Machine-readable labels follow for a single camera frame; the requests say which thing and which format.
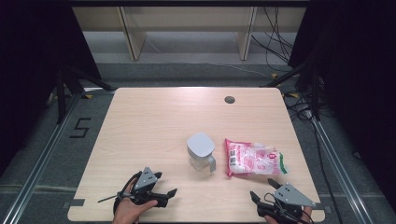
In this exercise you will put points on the person's right hand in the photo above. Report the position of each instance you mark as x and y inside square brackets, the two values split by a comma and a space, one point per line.
[306, 214]

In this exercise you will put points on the person's left hand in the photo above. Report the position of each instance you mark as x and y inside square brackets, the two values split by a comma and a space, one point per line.
[127, 213]

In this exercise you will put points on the clear jar with grey lid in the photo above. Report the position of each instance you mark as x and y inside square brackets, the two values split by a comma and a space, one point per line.
[200, 144]

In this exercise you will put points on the black metal stand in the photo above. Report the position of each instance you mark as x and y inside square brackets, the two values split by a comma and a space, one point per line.
[60, 99]
[316, 93]

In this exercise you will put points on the black frame bar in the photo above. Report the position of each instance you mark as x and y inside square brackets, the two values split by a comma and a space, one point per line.
[186, 3]

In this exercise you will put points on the long metal floor rail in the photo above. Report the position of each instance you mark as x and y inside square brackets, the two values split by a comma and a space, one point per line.
[39, 165]
[340, 171]

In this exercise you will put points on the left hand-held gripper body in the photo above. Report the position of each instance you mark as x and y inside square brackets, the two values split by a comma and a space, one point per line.
[144, 180]

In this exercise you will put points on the pink and white plastic bag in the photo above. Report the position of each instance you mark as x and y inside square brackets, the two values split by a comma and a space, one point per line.
[249, 158]

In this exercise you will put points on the black curtain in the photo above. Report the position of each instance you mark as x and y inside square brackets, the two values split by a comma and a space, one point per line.
[358, 77]
[28, 62]

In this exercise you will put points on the short metal rail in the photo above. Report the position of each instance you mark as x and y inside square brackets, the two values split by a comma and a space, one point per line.
[99, 90]

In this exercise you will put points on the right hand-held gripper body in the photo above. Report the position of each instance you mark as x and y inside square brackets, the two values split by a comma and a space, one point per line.
[292, 196]

